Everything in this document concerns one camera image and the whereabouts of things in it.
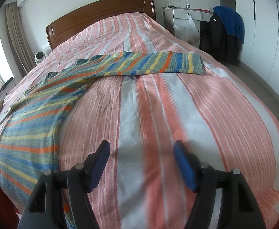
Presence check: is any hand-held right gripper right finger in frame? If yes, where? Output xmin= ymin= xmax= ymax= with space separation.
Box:
xmin=173 ymin=140 xmax=266 ymax=229

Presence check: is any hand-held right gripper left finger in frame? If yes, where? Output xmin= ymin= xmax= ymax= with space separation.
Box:
xmin=18 ymin=140 xmax=111 ymax=229

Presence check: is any striped knit sweater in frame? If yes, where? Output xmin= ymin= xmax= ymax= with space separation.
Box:
xmin=0 ymin=52 xmax=205 ymax=229

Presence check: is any pink striped bedspread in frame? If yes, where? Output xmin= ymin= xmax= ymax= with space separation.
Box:
xmin=0 ymin=13 xmax=279 ymax=229

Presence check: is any dark item on windowsill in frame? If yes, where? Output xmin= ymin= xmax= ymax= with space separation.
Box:
xmin=1 ymin=77 xmax=15 ymax=89

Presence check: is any small white fan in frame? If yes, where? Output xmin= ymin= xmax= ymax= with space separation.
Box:
xmin=34 ymin=51 xmax=47 ymax=66

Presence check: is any clear plastic bag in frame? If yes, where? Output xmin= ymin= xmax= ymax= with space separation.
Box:
xmin=173 ymin=14 xmax=200 ymax=45

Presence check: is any white wardrobe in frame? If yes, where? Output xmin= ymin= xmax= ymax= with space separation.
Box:
xmin=233 ymin=0 xmax=279 ymax=111

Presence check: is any wooden headboard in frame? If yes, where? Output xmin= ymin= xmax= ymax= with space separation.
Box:
xmin=46 ymin=0 xmax=156 ymax=50

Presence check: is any blue cloth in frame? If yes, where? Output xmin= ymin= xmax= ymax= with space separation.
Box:
xmin=213 ymin=5 xmax=245 ymax=44

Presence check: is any white desk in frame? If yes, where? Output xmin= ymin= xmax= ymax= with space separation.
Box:
xmin=163 ymin=7 xmax=214 ymax=50

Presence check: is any beige curtain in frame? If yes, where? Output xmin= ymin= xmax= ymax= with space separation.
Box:
xmin=5 ymin=2 xmax=37 ymax=73

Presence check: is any white cable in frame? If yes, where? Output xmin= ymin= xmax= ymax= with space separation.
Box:
xmin=162 ymin=4 xmax=174 ymax=27

